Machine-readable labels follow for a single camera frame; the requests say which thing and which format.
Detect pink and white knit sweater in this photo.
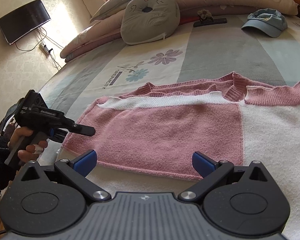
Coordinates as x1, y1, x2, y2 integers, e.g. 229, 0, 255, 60
39, 71, 300, 240

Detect blue baseball cap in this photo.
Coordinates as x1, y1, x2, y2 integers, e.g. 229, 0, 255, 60
241, 8, 288, 38

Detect patterned slippers on floor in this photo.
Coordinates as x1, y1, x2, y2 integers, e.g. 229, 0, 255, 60
0, 98, 24, 135

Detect grey cat face cushion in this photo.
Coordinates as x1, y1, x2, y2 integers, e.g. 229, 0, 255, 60
120, 0, 180, 46

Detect red stick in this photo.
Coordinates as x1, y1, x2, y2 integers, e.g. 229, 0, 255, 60
179, 16, 199, 25

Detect black wall television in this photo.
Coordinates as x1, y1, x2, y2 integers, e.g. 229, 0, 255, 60
0, 0, 51, 45

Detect floral cream rolled quilt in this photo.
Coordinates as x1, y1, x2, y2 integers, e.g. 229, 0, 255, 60
60, 0, 298, 61

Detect black hair clip with flower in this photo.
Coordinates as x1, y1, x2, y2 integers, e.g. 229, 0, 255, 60
193, 9, 228, 28

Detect white power strip on wall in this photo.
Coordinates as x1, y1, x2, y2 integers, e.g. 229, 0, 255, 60
39, 42, 53, 56

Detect person's left hand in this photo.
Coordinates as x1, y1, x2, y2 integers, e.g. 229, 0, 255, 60
8, 127, 48, 163

